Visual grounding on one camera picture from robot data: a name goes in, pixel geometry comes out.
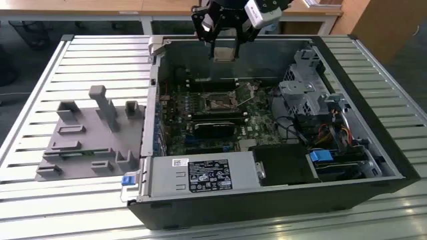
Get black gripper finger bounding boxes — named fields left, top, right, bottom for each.
left=232, top=14, right=261, bottom=60
left=189, top=5, right=221, bottom=60

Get silver square CPU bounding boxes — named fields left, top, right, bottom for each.
left=212, top=46, right=236, bottom=63

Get thin wire locking lever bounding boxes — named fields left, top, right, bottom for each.
left=236, top=95, right=254, bottom=108

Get metal CPU socket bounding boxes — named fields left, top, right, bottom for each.
left=201, top=91, right=242, bottom=112

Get black disk bay cover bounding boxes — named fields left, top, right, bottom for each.
left=249, top=144, right=321, bottom=187

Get pale blue teach pendant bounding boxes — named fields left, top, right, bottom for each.
left=257, top=23, right=282, bottom=36

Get perforated metal drive cage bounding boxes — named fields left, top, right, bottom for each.
left=277, top=48, right=334, bottom=116

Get wooden desk white legs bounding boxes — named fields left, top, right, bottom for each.
left=0, top=0, right=344, bottom=36

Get green motherboard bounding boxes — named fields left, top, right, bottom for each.
left=155, top=79, right=292, bottom=156

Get black graphics card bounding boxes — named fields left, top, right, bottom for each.
left=190, top=121, right=236, bottom=139

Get wooden cabinet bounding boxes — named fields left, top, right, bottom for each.
left=329, top=0, right=427, bottom=65

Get silver chipset heatsink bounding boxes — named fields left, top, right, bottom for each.
left=237, top=138, right=257, bottom=152

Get grey parts rack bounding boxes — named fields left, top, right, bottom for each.
left=34, top=84, right=147, bottom=182

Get blue disk carrier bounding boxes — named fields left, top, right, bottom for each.
left=308, top=149, right=334, bottom=166

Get silver power supply unit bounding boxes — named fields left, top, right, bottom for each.
left=145, top=151, right=261, bottom=196

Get green RAM stick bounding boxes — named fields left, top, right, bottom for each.
left=58, top=149, right=110, bottom=158

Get black PC case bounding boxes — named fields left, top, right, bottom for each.
left=125, top=34, right=421, bottom=231

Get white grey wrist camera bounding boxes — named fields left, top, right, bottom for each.
left=242, top=0, right=292, bottom=30

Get grey case handle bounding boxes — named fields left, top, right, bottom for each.
left=146, top=36, right=167, bottom=56

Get thick black wire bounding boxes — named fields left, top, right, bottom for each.
left=272, top=115, right=308, bottom=144

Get yellow orange wire bundle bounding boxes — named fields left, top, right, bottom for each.
left=312, top=122, right=354, bottom=146

